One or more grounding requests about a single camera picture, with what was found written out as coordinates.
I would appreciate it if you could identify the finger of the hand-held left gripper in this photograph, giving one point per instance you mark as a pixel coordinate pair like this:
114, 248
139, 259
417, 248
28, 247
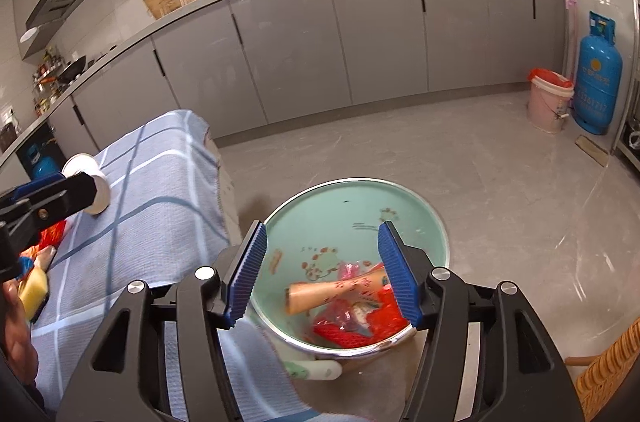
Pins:
35, 187
60, 202

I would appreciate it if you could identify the yellow sponge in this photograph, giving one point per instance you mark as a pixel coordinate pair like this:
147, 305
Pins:
32, 294

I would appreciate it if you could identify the metal storage shelf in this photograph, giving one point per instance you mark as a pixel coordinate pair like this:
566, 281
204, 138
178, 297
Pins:
631, 52

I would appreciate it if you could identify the gas stove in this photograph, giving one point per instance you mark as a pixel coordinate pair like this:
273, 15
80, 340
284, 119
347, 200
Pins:
102, 56

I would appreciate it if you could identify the white striped paper cup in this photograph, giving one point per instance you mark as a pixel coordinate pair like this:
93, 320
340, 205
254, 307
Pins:
102, 197

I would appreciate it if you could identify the pink bucket with red bag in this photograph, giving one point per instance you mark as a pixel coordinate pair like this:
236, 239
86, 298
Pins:
547, 107

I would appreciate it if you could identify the red plastic bag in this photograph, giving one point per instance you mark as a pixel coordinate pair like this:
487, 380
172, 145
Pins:
350, 334

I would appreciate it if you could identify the large blue gas cylinder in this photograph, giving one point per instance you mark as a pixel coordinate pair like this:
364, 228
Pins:
597, 77

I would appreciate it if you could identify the black wok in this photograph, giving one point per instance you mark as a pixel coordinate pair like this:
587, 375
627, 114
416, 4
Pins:
72, 70

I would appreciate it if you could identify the pink plastic wrapper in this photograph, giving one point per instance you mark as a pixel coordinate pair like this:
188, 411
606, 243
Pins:
350, 271

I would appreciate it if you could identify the blue plaid tablecloth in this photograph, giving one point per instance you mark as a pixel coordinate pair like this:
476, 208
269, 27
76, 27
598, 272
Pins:
150, 202

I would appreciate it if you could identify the orange paper packet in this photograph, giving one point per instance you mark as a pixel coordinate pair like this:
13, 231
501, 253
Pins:
325, 294

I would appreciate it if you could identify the metal spice rack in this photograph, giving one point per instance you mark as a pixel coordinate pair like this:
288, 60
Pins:
45, 70

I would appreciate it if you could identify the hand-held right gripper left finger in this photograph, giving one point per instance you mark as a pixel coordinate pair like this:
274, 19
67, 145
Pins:
247, 272

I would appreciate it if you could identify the mint green waste bin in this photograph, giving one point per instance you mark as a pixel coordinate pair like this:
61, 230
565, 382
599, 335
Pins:
325, 212

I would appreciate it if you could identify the grey base cabinets with counter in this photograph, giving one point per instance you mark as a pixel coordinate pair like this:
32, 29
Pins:
300, 42

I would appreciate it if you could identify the orange wicker chair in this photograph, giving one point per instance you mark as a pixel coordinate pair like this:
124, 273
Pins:
610, 367

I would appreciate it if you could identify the person's left hand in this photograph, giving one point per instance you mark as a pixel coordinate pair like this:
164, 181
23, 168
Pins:
17, 342

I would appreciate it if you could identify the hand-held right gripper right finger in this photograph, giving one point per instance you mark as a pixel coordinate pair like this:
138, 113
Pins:
397, 277

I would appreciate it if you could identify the flat brown floor board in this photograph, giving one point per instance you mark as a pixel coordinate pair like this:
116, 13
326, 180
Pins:
591, 150

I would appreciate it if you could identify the small blue gas cylinder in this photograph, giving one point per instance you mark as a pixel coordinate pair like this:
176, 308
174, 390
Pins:
45, 165

